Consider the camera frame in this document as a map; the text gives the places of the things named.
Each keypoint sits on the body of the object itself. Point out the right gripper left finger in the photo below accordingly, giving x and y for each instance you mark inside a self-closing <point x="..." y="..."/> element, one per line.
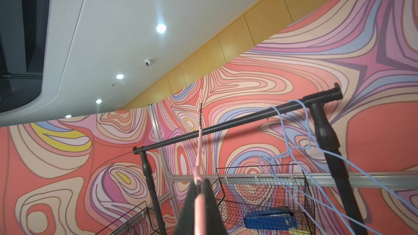
<point x="185" y="224"/>

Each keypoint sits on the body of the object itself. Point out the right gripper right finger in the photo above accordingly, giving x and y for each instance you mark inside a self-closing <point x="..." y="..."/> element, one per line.
<point x="214" y="222"/>

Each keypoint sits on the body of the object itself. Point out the pink hanger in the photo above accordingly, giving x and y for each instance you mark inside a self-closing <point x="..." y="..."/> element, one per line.
<point x="199" y="203"/>

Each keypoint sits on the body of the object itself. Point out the blue hanger of green jacket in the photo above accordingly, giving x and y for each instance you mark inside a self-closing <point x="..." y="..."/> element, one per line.
<point x="327" y="142"/>

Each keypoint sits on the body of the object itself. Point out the blue brush in basket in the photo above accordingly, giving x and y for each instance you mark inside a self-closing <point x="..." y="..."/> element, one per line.
<point x="279" y="219"/>

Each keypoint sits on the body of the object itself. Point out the black clothes rack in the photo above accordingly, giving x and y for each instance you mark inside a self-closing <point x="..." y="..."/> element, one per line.
<point x="311" y="102"/>

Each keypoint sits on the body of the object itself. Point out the black wire basket left wall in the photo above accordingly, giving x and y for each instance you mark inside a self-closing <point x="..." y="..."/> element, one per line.
<point x="140" y="220"/>

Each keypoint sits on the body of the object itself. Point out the black wire basket wall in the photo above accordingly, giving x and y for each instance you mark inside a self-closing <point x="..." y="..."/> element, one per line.
<point x="140" y="220"/>
<point x="242" y="189"/>

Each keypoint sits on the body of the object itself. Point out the black wire basket back wall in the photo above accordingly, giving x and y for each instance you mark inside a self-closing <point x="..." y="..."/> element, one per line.
<point x="242" y="189"/>

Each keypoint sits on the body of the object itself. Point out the white ceiling dome camera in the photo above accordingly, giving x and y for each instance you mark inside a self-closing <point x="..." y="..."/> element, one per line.
<point x="148" y="62"/>

